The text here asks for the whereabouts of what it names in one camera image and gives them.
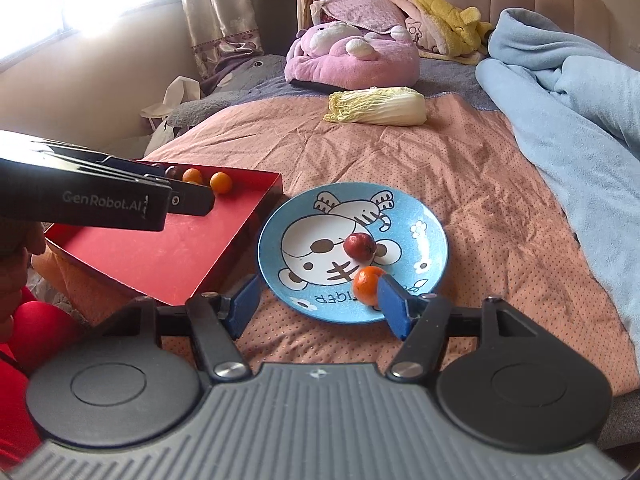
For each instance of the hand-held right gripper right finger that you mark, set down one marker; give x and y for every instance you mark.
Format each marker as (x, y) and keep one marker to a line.
(395, 310)

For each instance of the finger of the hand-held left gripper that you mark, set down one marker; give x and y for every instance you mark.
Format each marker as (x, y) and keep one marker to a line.
(192, 201)
(140, 166)

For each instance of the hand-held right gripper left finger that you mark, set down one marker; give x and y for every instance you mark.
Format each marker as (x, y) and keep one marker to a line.
(245, 305)

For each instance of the small orange tangerine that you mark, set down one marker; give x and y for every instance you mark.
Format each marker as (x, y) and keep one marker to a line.
(220, 183)

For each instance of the small orange tomato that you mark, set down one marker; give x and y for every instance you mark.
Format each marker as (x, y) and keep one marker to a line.
(364, 282)

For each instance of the red tray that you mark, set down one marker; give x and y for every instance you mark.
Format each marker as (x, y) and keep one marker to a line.
(150, 250)

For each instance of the blue cartoon tiger plate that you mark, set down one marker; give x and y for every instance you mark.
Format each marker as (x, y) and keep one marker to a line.
(310, 215)

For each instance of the person's left hand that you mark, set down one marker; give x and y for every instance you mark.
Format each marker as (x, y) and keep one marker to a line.
(20, 245)

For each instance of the orange tangerine with stem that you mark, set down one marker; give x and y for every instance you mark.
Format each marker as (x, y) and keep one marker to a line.
(192, 175)

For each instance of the dark brown round fruit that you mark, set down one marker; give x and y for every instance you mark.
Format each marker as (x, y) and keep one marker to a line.
(172, 170)

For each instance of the small red fruit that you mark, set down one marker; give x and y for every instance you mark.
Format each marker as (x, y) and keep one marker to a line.
(359, 246)

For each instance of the white tote bag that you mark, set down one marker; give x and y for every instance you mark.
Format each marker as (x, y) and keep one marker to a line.
(175, 95)

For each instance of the pink dotted bedspread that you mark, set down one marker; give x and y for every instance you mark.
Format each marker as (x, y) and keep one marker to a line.
(450, 185)

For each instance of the person's red clothing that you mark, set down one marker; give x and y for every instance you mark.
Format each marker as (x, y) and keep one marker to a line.
(35, 330)

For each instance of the grey plush toy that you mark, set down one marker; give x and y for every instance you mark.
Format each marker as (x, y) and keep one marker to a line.
(250, 70)

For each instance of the patterned curtain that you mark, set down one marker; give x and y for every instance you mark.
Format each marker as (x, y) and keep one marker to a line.
(220, 10)

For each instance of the napa cabbage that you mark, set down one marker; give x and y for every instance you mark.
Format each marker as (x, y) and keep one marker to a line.
(385, 107)

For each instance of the dark furniture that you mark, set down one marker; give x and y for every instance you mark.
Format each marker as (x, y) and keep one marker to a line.
(275, 10)

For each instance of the pink plush toy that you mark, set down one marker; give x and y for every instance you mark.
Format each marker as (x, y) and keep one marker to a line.
(360, 60)

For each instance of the grey bed sheet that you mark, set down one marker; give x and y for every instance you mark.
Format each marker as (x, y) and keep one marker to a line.
(450, 77)

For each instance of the pink fleece pillow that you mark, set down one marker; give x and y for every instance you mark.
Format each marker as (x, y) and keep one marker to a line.
(360, 10)

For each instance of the light blue blanket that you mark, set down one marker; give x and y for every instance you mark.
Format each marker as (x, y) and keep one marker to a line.
(560, 85)

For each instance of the yellow and pink blanket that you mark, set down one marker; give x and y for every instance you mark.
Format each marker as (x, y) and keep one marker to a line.
(440, 15)

